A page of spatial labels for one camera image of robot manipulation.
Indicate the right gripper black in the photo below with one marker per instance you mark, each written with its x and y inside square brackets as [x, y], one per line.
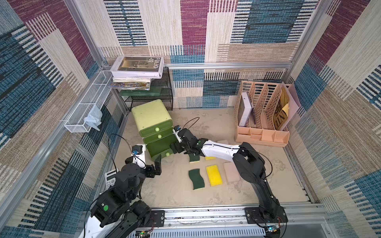
[184, 146]

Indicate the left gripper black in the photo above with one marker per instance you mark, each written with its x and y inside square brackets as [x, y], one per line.
[151, 172]

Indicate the green bottom drawer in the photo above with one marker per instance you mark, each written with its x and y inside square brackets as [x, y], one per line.
[162, 147]

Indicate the green drawer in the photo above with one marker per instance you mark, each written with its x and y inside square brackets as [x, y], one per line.
[149, 128]
[158, 135]
[162, 147]

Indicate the dark green sponge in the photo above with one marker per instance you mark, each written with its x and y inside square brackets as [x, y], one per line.
[194, 158]
[197, 179]

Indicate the green top drawer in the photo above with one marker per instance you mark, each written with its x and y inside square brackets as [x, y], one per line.
[149, 128]

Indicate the green three-drawer cabinet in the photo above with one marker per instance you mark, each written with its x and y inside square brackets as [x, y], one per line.
[153, 111]

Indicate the yellow sponge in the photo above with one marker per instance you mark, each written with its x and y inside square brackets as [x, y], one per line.
[214, 175]
[210, 158]

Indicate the pink sponge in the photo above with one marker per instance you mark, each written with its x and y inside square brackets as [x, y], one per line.
[232, 174]
[223, 142]

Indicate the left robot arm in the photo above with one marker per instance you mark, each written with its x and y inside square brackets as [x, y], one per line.
[120, 211]

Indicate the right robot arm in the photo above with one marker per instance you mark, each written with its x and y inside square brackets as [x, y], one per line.
[250, 166]

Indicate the white calculator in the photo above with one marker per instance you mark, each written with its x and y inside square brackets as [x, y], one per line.
[110, 178]

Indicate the green tray on shelf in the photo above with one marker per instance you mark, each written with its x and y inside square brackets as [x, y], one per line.
[154, 91]

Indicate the stack of magazines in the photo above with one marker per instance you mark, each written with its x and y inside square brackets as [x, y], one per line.
[130, 83]

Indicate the crumpled white cloth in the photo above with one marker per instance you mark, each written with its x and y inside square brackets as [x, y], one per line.
[93, 118]

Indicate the white book in organizer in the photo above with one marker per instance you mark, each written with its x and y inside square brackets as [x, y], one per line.
[244, 109]

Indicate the pink desk file organizer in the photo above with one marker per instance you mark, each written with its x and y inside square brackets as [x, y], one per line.
[260, 127]

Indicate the large white book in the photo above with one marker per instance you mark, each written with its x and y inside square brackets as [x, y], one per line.
[138, 67]

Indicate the yellow brown magazine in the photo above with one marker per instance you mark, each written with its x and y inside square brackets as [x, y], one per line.
[282, 110]

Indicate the pink folder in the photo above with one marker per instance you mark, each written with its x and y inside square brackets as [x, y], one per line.
[294, 103]

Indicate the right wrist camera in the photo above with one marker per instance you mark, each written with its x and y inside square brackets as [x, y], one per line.
[176, 130]

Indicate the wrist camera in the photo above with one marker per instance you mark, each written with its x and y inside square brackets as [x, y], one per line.
[176, 130]
[138, 155]

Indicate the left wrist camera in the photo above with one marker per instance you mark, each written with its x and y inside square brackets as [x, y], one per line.
[138, 155]

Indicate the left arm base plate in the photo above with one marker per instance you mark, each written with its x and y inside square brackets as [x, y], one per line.
[156, 219]

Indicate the black wire shelf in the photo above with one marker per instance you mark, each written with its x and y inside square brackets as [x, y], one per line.
[166, 95]

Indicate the white wire basket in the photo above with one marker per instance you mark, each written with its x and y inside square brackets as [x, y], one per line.
[95, 94]

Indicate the aluminium front rail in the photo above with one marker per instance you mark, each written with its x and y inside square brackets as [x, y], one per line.
[305, 220]

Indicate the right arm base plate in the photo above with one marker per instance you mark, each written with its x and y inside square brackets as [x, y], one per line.
[260, 215]

